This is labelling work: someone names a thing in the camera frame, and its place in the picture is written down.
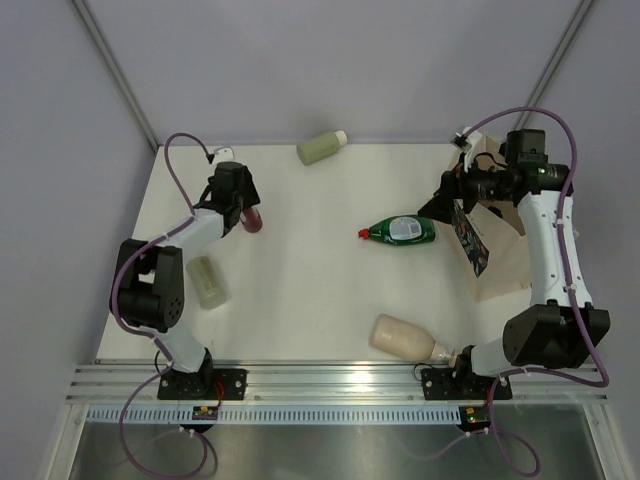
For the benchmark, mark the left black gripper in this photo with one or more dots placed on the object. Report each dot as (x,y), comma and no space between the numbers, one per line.
(250,198)

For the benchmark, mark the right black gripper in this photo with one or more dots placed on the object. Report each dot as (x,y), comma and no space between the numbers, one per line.
(456,185)

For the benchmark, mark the small dark red soap bottle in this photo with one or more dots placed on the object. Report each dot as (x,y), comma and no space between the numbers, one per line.
(251,220)

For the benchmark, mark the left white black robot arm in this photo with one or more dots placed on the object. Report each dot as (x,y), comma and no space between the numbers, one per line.
(148,293)

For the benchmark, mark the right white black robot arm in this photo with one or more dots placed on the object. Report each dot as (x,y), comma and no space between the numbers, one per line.
(561,327)

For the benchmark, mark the beige canvas tote bag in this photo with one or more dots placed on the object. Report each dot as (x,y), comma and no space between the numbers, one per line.
(491,245)

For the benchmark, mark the green dish soap bottle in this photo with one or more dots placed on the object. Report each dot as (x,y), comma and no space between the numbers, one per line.
(400,230)

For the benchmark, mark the sage green bottle white cap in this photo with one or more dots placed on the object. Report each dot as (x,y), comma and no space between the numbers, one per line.
(321,147)

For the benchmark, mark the pale green translucent bottle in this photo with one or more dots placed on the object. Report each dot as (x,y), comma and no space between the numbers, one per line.
(208,286)

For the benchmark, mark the beige cream bottle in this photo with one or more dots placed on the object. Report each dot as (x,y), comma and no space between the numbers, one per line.
(408,341)

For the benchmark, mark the right small circuit board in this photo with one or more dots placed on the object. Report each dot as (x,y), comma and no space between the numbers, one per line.
(474,418)

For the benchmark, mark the small circuit board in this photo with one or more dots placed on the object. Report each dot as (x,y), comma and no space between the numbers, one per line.
(474,418)
(205,413)

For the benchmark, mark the left small circuit board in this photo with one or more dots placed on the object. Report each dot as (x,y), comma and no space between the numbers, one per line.
(205,413)

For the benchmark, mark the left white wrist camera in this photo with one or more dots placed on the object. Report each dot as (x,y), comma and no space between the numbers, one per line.
(221,154)

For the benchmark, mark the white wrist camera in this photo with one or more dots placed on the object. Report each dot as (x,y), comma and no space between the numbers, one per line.
(221,154)
(467,142)

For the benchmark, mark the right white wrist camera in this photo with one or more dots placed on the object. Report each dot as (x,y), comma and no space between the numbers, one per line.
(467,142)

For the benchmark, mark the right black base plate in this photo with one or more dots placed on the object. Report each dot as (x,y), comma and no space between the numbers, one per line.
(445,384)

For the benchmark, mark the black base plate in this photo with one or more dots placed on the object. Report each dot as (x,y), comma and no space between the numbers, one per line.
(228,382)
(445,384)

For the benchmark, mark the left aluminium frame post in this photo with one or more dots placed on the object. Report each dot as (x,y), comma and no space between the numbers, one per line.
(97,37)

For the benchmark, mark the aluminium frame post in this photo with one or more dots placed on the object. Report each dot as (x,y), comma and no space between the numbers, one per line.
(97,37)
(560,53)

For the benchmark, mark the aluminium mounting rail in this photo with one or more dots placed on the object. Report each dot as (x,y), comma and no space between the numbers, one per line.
(317,383)

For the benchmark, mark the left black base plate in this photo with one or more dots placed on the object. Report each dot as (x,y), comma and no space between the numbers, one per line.
(228,382)

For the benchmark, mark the right aluminium frame post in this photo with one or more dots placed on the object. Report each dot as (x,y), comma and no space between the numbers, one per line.
(560,53)

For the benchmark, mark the white slotted cable duct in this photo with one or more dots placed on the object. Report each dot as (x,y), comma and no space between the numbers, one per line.
(280,415)

